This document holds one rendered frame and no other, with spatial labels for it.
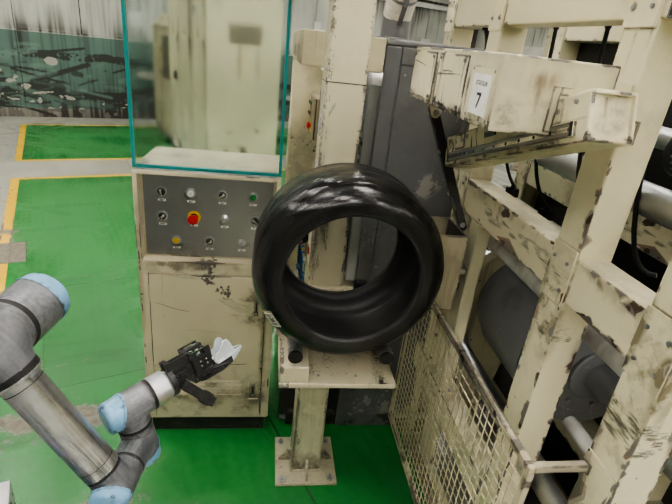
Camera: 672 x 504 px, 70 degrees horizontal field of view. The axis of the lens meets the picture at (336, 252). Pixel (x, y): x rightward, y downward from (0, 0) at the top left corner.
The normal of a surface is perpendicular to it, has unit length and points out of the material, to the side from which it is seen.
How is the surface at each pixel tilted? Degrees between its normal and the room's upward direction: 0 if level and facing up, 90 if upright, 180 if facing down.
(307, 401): 90
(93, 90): 90
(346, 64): 90
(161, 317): 90
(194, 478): 0
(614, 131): 72
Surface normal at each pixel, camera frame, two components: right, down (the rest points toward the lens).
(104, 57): 0.48, 0.40
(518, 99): 0.11, 0.41
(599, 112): 0.14, 0.11
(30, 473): 0.11, -0.91
